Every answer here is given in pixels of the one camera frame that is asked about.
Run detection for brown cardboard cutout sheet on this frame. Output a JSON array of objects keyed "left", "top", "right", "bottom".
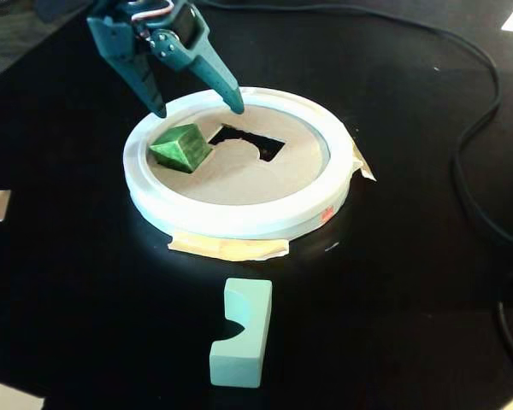
[{"left": 147, "top": 104, "right": 328, "bottom": 205}]

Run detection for green square wooden block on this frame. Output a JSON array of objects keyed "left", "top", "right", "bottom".
[{"left": 148, "top": 123, "right": 213, "bottom": 174}]

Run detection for looped black cable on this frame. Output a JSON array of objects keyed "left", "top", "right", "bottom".
[{"left": 495, "top": 264, "right": 513, "bottom": 385}]

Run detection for long black cable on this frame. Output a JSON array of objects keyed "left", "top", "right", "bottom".
[{"left": 200, "top": 0, "right": 513, "bottom": 247}]

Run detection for curled beige masking tape strip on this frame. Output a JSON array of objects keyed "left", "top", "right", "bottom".
[{"left": 349, "top": 140, "right": 378, "bottom": 183}]

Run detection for mint arch-shaped wooden block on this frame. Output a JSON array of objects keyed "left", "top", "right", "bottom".
[{"left": 209, "top": 277, "right": 274, "bottom": 390}]

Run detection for white round sorter lid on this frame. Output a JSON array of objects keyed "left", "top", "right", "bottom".
[{"left": 122, "top": 85, "right": 356, "bottom": 240}]

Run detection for long beige masking tape strip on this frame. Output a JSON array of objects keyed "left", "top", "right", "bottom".
[{"left": 167, "top": 228, "right": 291, "bottom": 262}]

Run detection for pink white servo wires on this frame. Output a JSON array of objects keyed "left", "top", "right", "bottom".
[{"left": 126, "top": 0, "right": 179, "bottom": 42}]

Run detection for teal gripper with servo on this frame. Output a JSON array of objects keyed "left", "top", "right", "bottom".
[{"left": 87, "top": 0, "right": 245, "bottom": 119}]

